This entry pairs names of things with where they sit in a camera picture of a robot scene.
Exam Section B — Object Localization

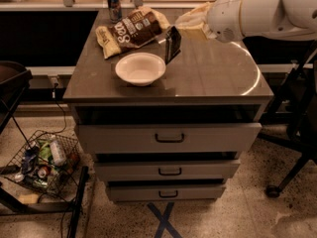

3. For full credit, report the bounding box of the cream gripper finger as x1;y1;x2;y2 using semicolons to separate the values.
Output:
180;29;211;41
175;2;213;30

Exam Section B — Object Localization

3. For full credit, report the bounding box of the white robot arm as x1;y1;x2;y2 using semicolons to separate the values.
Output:
175;0;317;43

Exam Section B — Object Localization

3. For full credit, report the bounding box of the white paper bowl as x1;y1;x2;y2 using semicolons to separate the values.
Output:
115;53;165;86

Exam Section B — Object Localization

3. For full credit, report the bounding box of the brown sea salt chip bag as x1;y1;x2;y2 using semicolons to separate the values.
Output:
95;6;170;59

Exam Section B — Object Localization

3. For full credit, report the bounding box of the blue energy drink can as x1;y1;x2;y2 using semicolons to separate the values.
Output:
107;0;122;23

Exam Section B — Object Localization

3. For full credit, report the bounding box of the top grey drawer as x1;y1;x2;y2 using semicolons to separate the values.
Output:
75;123;262;154

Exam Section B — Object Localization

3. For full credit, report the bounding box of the grey drawer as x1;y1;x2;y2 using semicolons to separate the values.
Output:
106;184;226;202
94;160;240;181
75;123;262;154

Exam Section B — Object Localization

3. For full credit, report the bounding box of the grey drawer cabinet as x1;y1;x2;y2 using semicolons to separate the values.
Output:
63;34;272;188

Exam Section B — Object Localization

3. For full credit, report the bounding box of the middle grey drawer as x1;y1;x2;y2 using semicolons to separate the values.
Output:
94;160;240;181

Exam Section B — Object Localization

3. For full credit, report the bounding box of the bottom grey drawer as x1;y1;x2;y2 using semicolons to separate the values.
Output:
106;184;226;202

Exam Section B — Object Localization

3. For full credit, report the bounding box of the clear plastic bottle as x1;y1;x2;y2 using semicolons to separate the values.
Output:
50;135;66;167

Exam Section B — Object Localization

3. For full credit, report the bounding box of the green snack bag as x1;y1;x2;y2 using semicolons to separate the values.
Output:
38;139;53;165

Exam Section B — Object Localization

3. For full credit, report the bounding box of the red soda can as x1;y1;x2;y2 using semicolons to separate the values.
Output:
37;166;51;179

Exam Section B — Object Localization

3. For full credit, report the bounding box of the blue snack bag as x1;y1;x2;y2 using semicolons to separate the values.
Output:
21;142;40;175

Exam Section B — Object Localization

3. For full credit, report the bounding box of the yellow sponge block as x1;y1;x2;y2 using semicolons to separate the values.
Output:
18;193;39;204

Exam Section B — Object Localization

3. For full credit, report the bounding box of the black power cable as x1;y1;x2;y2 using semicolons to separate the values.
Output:
39;82;67;137

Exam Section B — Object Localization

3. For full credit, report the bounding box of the black cart frame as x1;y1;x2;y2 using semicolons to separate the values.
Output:
0;61;89;238

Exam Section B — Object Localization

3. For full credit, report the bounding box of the black wire basket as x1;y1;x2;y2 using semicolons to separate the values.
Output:
0;131;80;194

